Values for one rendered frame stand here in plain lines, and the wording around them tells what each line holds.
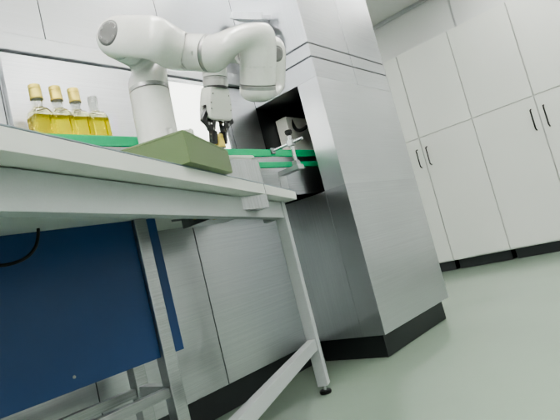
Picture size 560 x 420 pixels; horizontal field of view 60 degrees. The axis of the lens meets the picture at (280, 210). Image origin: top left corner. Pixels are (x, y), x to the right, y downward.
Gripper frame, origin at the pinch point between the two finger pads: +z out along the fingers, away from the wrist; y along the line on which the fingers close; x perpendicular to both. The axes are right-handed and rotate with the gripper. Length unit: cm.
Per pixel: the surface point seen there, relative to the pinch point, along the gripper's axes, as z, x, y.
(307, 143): -3, -34, -98
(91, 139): 0.4, -14.1, 34.6
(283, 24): -55, -27, -72
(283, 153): 3, -21, -60
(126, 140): 0.4, -13.9, 23.7
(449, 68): -77, -48, -348
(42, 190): 13, 41, 76
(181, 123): -9.6, -42.4, -21.9
